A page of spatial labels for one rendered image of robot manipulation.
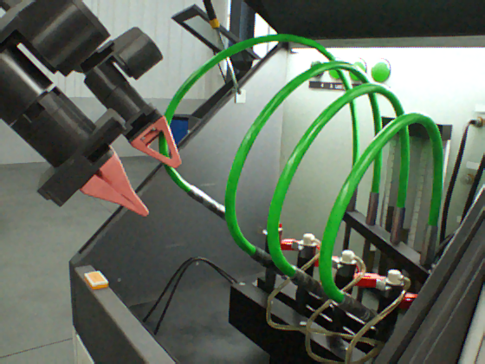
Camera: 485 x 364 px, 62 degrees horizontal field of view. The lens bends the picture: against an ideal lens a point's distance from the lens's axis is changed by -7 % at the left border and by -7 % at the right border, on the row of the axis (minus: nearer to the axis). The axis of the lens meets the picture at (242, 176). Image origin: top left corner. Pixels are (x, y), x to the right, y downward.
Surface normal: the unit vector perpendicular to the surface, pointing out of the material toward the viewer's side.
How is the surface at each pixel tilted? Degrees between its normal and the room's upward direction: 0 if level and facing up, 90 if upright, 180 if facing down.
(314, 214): 90
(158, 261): 90
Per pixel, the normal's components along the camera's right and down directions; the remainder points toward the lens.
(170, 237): 0.59, 0.21
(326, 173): -0.80, 0.08
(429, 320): -0.50, -0.66
